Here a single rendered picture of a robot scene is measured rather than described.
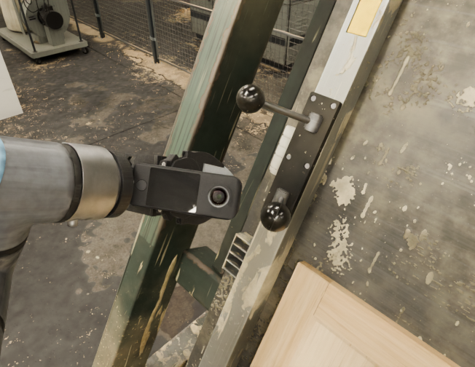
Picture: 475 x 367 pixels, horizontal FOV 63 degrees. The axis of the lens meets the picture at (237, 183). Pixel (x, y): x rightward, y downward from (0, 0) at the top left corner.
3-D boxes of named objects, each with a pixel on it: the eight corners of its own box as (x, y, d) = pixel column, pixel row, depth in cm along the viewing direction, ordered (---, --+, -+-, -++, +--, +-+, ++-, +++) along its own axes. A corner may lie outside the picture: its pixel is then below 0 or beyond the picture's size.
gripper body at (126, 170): (162, 154, 53) (79, 145, 43) (209, 157, 47) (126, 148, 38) (156, 210, 53) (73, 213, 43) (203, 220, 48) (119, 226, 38)
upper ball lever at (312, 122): (308, 134, 58) (228, 105, 53) (318, 109, 57) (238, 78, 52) (320, 140, 55) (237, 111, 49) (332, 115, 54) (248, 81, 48)
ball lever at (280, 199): (265, 202, 60) (253, 229, 47) (275, 180, 59) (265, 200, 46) (288, 212, 60) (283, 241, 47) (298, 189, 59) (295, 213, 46)
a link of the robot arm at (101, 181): (86, 143, 34) (79, 234, 35) (129, 148, 38) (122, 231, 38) (45, 140, 39) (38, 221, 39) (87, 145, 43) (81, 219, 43)
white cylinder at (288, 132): (292, 126, 63) (274, 170, 65) (283, 123, 61) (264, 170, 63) (307, 132, 62) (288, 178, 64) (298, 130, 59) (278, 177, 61)
